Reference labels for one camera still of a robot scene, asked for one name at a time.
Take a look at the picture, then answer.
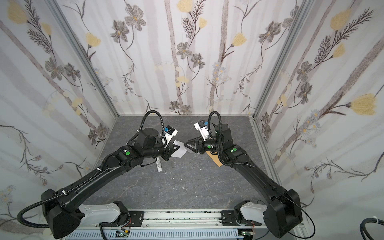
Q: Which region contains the white floral letter paper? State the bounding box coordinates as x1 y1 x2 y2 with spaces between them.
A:
172 140 187 158

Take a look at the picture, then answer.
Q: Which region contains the brown kraft envelope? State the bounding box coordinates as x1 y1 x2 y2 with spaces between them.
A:
206 151 223 167

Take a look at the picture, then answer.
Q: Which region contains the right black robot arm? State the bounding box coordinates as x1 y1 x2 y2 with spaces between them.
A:
184 121 303 238

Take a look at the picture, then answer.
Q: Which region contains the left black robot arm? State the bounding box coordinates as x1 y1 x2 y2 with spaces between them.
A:
42 126 180 239

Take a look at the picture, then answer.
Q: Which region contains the white glue stick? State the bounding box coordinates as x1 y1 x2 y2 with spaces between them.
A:
156 157 163 172

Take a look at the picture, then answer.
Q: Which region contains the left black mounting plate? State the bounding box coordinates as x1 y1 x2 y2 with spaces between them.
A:
101 211 145 228

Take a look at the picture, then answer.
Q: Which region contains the black mounting plate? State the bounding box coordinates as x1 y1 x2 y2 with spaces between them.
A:
101 211 145 228
219 210 262 227

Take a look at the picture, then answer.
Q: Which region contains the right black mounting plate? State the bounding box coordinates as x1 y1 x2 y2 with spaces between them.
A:
219 210 262 227

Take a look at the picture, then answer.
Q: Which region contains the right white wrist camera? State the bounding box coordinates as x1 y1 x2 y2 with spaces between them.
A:
194 120 210 141

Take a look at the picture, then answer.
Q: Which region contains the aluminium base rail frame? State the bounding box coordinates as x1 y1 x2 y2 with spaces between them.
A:
55 208 310 240

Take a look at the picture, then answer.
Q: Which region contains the white perforated cable duct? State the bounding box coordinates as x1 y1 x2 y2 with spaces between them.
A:
64 229 244 240

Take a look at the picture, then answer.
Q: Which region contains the left black corrugated cable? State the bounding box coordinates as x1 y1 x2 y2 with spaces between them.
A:
16 167 103 240

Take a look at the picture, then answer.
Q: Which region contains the black cable bottom right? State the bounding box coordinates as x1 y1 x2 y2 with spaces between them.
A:
359 217 384 240

